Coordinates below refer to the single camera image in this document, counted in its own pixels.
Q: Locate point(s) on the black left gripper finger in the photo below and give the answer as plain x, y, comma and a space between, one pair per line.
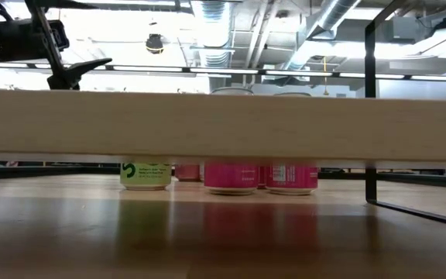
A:
62, 82
87, 65

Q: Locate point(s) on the pink and silver beverage can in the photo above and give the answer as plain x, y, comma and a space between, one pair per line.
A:
230, 176
292, 176

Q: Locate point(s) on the green beverage can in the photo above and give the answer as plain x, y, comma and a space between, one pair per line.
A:
145, 176

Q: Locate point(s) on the wooden shelf black metal legs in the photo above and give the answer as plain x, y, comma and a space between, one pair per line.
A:
223, 128

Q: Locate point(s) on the black ceiling dome lamp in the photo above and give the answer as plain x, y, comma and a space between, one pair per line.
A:
154, 43

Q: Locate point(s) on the linear ceiling light track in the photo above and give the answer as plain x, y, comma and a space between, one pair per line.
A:
223, 71

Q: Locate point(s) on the grey chair back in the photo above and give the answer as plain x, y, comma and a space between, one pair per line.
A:
292, 94
231, 91

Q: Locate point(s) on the grey ceiling ventilation unit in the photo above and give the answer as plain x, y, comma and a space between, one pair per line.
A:
405, 29

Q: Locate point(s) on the black aluminium table frame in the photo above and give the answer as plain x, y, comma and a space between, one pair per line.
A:
52, 172

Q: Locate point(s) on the corrugated silver ventilation duct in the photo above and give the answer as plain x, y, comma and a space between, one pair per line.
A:
213, 23

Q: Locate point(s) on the large silver ventilation duct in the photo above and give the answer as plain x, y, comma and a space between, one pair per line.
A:
323, 19

